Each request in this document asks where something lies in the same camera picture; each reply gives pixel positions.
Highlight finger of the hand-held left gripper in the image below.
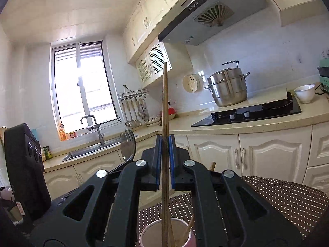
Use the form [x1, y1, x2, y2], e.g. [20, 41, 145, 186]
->
[108, 158, 135, 175]

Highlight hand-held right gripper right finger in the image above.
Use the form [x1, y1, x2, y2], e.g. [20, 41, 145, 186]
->
[168, 134, 302, 247]

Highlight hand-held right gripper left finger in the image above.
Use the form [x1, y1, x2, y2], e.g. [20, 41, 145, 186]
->
[31, 134, 163, 247]

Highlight pink cup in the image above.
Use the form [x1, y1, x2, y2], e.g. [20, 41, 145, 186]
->
[139, 217, 197, 247]

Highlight steel sink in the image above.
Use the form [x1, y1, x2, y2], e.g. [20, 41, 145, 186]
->
[62, 134, 139, 162]

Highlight grey kitchen faucet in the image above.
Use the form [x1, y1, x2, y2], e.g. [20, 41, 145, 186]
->
[80, 115, 106, 146]

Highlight stack of white dishes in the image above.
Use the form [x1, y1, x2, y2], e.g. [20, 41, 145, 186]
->
[144, 116, 163, 127]

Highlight hanging steel ladle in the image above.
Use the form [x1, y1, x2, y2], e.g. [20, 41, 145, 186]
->
[134, 100, 142, 126]
[129, 100, 137, 127]
[123, 101, 131, 127]

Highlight orange bottle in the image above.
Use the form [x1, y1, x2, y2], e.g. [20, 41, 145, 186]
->
[59, 122, 68, 141]

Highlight hanging utensil package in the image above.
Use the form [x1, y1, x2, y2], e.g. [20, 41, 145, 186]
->
[137, 98, 149, 121]

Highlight cream round colander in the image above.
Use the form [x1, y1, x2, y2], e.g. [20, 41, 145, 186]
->
[182, 74, 200, 93]

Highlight window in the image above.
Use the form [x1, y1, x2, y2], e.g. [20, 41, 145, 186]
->
[51, 41, 121, 137]

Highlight steel steamer pot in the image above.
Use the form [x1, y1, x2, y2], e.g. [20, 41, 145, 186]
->
[204, 60, 250, 108]

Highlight cream lower cabinets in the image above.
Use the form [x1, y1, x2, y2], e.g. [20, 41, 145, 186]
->
[42, 123, 329, 201]

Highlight cream cabinets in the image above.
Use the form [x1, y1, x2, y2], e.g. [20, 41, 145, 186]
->
[123, 0, 211, 63]
[42, 123, 329, 201]

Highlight black glass cooktop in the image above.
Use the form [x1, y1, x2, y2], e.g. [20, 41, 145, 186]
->
[191, 92, 302, 127]

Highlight brown polka dot tablecloth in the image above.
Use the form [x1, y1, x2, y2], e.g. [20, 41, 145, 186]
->
[137, 175, 326, 240]

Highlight cream upper cabinets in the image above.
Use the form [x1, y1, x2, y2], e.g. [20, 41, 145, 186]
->
[123, 0, 211, 63]

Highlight white bowl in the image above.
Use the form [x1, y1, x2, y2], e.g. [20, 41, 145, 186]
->
[294, 84, 316, 104]

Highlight grey range hood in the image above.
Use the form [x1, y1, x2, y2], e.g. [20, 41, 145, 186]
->
[157, 0, 269, 46]

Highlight green cooking appliance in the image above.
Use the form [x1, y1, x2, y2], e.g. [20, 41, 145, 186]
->
[317, 49, 329, 94]

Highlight wall utensil rack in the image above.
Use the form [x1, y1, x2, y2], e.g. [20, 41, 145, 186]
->
[119, 84, 149, 101]

